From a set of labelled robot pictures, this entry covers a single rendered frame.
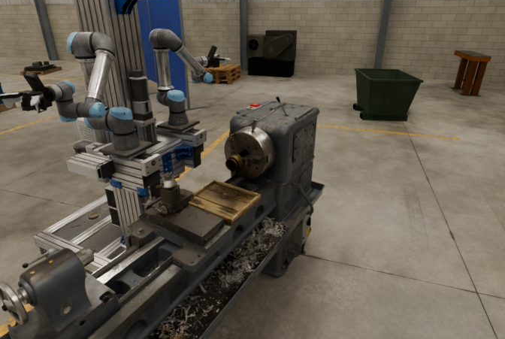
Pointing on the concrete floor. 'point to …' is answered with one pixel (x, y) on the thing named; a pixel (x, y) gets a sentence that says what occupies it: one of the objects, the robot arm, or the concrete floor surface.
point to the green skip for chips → (385, 93)
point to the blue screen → (164, 4)
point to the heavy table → (470, 71)
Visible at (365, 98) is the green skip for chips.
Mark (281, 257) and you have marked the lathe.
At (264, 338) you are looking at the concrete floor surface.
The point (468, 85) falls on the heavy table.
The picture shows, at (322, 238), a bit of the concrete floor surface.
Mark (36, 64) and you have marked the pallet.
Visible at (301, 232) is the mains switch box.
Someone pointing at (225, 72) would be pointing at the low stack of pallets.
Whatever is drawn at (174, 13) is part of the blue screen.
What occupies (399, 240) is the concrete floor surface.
